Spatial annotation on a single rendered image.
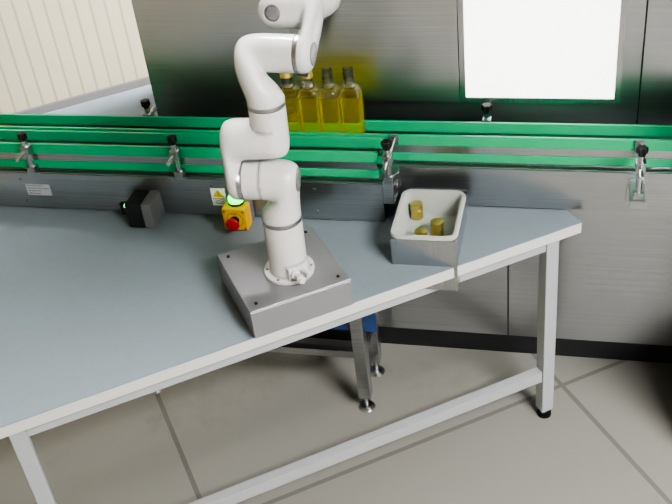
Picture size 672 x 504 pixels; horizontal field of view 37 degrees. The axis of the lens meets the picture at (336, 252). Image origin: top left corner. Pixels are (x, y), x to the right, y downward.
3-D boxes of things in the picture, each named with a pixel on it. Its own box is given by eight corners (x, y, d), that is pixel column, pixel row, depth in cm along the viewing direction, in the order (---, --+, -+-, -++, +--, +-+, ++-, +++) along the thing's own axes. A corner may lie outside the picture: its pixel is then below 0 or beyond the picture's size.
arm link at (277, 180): (302, 230, 233) (295, 172, 223) (247, 230, 235) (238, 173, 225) (308, 207, 240) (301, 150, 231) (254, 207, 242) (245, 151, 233)
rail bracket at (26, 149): (42, 170, 291) (29, 130, 283) (31, 183, 285) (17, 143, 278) (30, 169, 292) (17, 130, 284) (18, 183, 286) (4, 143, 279)
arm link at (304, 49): (274, 53, 236) (335, 54, 232) (244, 76, 217) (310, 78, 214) (270, -17, 229) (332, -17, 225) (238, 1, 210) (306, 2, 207)
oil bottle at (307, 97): (328, 147, 284) (319, 80, 272) (323, 157, 280) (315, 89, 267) (309, 147, 285) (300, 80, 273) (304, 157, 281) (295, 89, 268)
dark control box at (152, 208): (166, 214, 288) (160, 189, 283) (156, 229, 282) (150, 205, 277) (139, 213, 290) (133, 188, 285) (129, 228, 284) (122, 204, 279)
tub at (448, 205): (467, 216, 271) (466, 190, 266) (457, 266, 254) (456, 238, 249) (404, 214, 275) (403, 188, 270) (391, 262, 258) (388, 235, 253)
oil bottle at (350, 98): (367, 147, 282) (361, 79, 269) (364, 157, 277) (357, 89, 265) (348, 147, 283) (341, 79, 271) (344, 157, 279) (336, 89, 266)
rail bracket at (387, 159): (401, 160, 273) (398, 120, 266) (391, 194, 260) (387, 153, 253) (390, 160, 274) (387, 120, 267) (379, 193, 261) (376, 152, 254)
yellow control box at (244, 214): (255, 217, 282) (252, 196, 278) (248, 233, 276) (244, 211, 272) (232, 216, 284) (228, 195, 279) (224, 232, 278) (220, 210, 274)
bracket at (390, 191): (402, 185, 276) (400, 164, 272) (396, 204, 269) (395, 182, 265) (389, 185, 277) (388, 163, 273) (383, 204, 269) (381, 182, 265)
